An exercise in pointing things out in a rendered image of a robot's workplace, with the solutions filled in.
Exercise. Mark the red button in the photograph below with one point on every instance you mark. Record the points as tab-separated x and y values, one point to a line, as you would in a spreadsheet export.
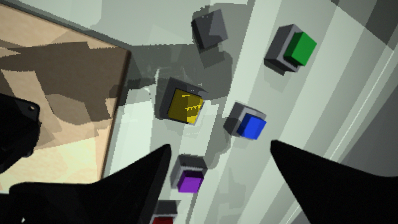
164	213

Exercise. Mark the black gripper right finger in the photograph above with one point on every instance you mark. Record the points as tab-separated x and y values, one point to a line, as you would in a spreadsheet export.
332	193

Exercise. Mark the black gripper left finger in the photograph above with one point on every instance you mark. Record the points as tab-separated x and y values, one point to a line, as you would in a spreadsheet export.
127	196

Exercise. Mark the green button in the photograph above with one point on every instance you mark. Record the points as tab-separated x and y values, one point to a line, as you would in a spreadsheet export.
290	48

